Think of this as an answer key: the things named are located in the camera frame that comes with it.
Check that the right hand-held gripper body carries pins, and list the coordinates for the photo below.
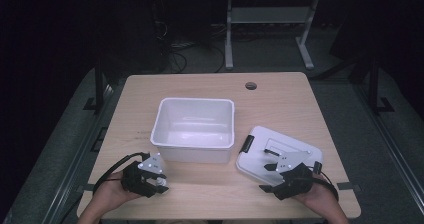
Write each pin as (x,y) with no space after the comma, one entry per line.
(295,182)

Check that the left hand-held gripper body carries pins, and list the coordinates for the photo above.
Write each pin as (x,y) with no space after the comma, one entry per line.
(133,180)

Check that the white plastic storage box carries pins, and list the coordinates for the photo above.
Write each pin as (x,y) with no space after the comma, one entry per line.
(193,127)

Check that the person's left hand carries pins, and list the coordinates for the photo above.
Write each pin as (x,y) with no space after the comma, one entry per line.
(111,192)

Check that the person's right hand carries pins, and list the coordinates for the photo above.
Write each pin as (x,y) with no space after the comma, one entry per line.
(321,194)

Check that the grey tape strip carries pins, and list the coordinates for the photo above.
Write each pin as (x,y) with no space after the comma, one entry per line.
(86,187)
(346,186)

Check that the black metal stand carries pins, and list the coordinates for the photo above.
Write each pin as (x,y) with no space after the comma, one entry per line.
(374,84)
(99,84)

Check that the metal floor rail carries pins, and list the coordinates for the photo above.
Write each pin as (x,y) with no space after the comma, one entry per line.
(393,150)
(71,170)

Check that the grey metal table frame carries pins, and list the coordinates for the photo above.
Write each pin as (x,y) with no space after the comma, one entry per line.
(266,15)

